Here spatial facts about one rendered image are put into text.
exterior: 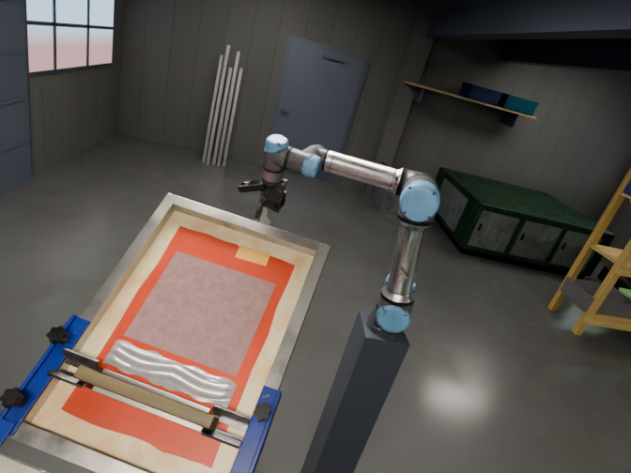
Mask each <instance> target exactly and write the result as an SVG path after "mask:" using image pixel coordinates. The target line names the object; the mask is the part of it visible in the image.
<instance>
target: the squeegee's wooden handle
mask: <svg viewBox="0 0 631 473"><path fill-rule="evenodd" d="M73 377H74V378H77V379H79V380H82V381H84V382H86V383H89V384H91V385H94V386H96V387H99V388H102V389H106V390H108V391H111V392H113V393H115V394H118V395H120V396H123V397H126V398H128V399H131V400H133V401H135V402H138V403H140V404H144V405H147V406H150V407H152V408H155V409H157V410H160V411H162V412H164V413H167V414H169V415H172V416H175V417H177V418H180V419H182V420H186V421H188V422H191V423H193V424H196V425H199V426H201V427H204V428H206V429H209V430H212V431H215V428H216V426H217V423H218V421H219V418H217V417H215V416H212V415H210V414H208V413H205V412H202V411H200V410H197V409H195V408H192V407H189V406H187V405H185V404H181V403H178V402H176V401H173V400H170V399H168V398H165V397H162V396H161V395H158V394H156V393H153V392H150V391H148V390H145V389H141V388H138V387H136V386H134V385H131V384H129V383H126V382H123V381H121V380H118V379H116V378H113V377H111V376H109V375H106V374H102V373H99V372H97V371H94V370H91V369H89V368H86V367H84V366H82V365H81V366H79V367H78V369H77V371H76V372H75V374H74V376H73Z"/></svg>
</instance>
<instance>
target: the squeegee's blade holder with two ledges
mask: <svg viewBox="0 0 631 473"><path fill-rule="evenodd" d="M101 373H102V374H106V375H109V376H111V377H113V378H116V379H118V380H121V381H123V382H126V383H129V384H131V385H134V386H136V387H138V388H141V389H145V390H148V391H150V392H153V393H156V394H158V395H161V396H162V397H165V398H168V399H170V400H173V401H176V402H178V403H181V404H185V405H187V406H189V407H192V408H195V409H197V410H200V411H202V412H205V413H208V414H209V411H210V408H207V407H205V406H202V405H200V404H196V403H194V402H191V401H188V400H186V399H183V398H180V397H178V396H176V395H174V394H171V393H168V392H166V391H163V390H160V389H156V388H153V387H151V386H149V385H147V384H144V383H141V382H139V381H136V380H133V379H131V378H128V377H126V376H124V375H121V374H117V373H114V372H112V371H109V370H106V369H103V371H102V372H101ZM92 390H93V391H96V392H98V393H100V394H103V395H105V396H108V397H111V398H113V399H116V400H118V401H120V402H123V403H125V404H129V405H132V406H134V407H137V408H140V409H142V410H145V411H146V412H149V413H152V414H154V415H157V416H159V417H162V418H165V419H167V420H170V421H173V422H175V423H178V424H181V425H183V426H186V427H188V428H191V429H194V430H195V431H198V432H201V431H202V429H203V427H201V426H199V425H196V424H193V423H191V422H188V421H186V420H182V419H180V418H177V417H175V416H172V415H169V414H167V413H164V412H162V411H160V410H157V409H155V408H152V407H150V406H147V405H144V404H140V403H138V402H135V401H133V400H131V399H128V398H126V397H123V396H120V395H118V394H115V393H113V392H111V391H108V390H106V389H102V388H99V387H96V386H94V387H93V389H92Z"/></svg>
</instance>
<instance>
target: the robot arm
mask: <svg viewBox="0 0 631 473"><path fill-rule="evenodd" d="M285 169H286V170H289V171H292V172H294V173H297V174H300V175H304V176H308V177H311V178H316V177H317V176H318V174H319V172H320V170H323V171H326V172H329V173H333V174H336V175H341V176H344V177H348V178H351V179H354V180H358V181H360V182H364V183H367V184H371V185H374V186H377V187H381V188H383V189H387V190H390V191H392V192H393V194H395V195H398V196H400V200H399V207H398V212H397V217H396V218H397V219H398V220H399V222H400V226H399V231H398V236H397V239H396V244H395V249H394V254H393V258H392V266H391V270H390V274H389V275H388V276H387V278H386V280H385V283H384V285H383V288H382V289H381V293H380V295H379V298H378V301H377V305H376V306H375V307H374V309H373V310H372V311H371V312H370V313H369V314H368V315H367V317H366V320H365V323H366V326H367V327H368V328H369V329H370V330H371V331H372V332H373V333H375V334H376V335H377V336H379V337H382V338H385V339H390V340H393V339H397V338H399V337H400V336H401V335H402V332H403V331H404V330H406V329H407V328H408V326H409V323H410V320H411V319H410V316H411V311H412V307H413V303H414V299H415V295H414V292H415V291H416V290H415V289H416V283H415V282H414V280H415V276H416V272H417V268H418V264H419V260H420V256H421V252H422V248H423V242H424V237H425V233H426V229H427V228H429V227H430V226H432V225H433V223H434V219H435V216H436V213H437V211H438V209H439V203H440V198H439V185H438V183H437V181H436V180H435V179H434V178H433V177H432V176H430V175H428V174H425V173H421V172H417V171H413V170H409V169H406V168H401V169H399V170H398V169H394V168H392V167H388V166H385V165H381V164H378V163H374V162H371V161H368V160H362V159H358V158H355V157H351V156H348V155H345V154H342V153H338V152H335V151H331V150H329V149H325V148H324V147H323V146H322V145H309V146H308V147H307V148H305V149H303V150H299V149H297V148H294V147H291V146H288V140H287V138H285V137H284V136H283V135H279V134H272V135H270V136H269V137H267V139H266V143H265V147H264V159H263V167H262V179H257V180H250V181H243V182H242V183H241V184H240V185H239V186H238V190H239V192H248V191H260V195H259V199H258V204H257V207H256V212H255V216H254V221H257V222H260V223H263V224H266V225H270V223H271V220H270V219H269V218H268V216H267V215H268V211H267V209H266V208H263V206H264V207H267V208H269V209H272V210H273V211H274V212H277V213H279V211H280V209H281V207H283V205H284V204H285V197H286V191H285V185H286V184H287V180H285V179H283V178H284V172H285Z"/></svg>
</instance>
